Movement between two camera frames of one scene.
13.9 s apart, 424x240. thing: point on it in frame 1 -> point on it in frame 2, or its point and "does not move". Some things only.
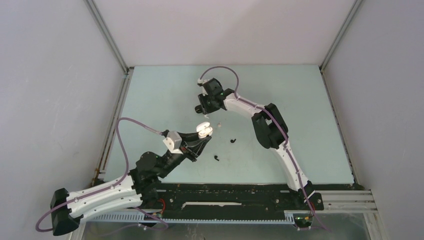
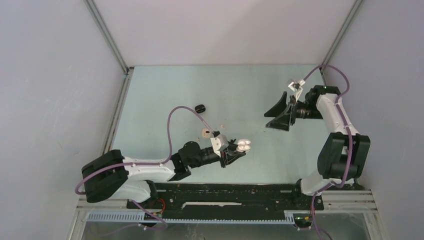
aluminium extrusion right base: x=344 y=202 does not move
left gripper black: x=192 y=146 -> x=230 y=154
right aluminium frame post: x=356 y=5 does not move
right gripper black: x=206 y=110 -> x=282 y=121
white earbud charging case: x=204 y=129 -> x=243 y=145
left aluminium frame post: x=102 y=26 does not move
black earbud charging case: x=199 y=108 does not move
